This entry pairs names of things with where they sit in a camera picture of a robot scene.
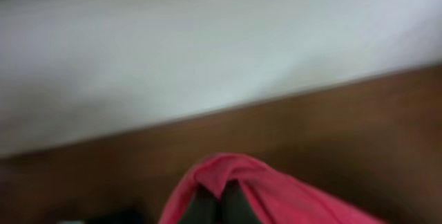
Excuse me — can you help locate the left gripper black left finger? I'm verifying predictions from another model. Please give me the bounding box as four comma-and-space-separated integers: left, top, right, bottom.
177, 185, 220, 224

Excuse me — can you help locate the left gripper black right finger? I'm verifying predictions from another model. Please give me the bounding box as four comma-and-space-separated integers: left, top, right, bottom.
220, 180, 262, 224

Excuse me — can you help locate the red t-shirt with logo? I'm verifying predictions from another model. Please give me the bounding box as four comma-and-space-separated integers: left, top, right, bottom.
159, 153, 383, 224

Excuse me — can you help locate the dark navy folded garment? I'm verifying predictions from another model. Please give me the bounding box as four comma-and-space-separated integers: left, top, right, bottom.
85, 209, 146, 224

